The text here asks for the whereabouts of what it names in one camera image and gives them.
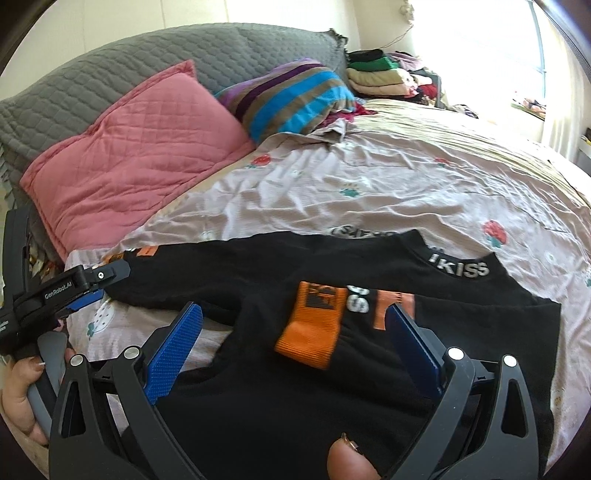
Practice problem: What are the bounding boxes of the black shirt with orange patches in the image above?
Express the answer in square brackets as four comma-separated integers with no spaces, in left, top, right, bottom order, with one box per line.
[107,230,561,479]

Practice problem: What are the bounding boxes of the stack of folded clothes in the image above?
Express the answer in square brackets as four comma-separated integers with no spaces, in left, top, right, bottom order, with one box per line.
[346,49,419,98]

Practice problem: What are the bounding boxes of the pile of loose clothes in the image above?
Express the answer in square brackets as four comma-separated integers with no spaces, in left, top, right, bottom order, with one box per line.
[387,51,478,119]

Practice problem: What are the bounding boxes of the person's left hand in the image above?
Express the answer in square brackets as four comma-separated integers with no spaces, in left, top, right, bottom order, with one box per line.
[1,356,49,447]

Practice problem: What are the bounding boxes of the person's right hand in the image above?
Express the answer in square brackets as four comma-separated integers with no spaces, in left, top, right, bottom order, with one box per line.
[327,433,381,480]

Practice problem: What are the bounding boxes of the pink quilted pillow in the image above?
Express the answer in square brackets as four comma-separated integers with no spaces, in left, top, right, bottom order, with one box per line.
[20,60,254,259]

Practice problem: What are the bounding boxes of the grey quilted headboard cover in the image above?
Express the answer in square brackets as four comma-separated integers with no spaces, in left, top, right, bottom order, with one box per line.
[0,22,349,259]

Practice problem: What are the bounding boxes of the striped purple blue pillow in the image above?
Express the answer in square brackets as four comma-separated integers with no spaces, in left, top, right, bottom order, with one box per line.
[215,58,356,144]

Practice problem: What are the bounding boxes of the floral beige bed sheet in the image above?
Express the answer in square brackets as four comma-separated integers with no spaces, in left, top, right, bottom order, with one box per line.
[67,100,590,467]

